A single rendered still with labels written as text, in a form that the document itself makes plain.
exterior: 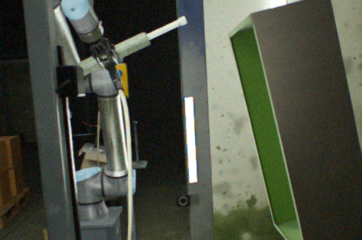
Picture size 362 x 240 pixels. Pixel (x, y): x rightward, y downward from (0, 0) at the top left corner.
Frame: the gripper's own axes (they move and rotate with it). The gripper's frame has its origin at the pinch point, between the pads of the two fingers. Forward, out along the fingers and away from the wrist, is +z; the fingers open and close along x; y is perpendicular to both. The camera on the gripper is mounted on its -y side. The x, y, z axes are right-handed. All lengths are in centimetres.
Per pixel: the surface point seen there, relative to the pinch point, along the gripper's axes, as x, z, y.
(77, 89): -3, -56, 55
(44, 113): -11, -57, 58
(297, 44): 76, 13, 21
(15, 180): -195, 274, -144
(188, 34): 50, 85, -72
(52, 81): -6, -60, 54
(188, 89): 34, 106, -44
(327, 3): 95, 7, 13
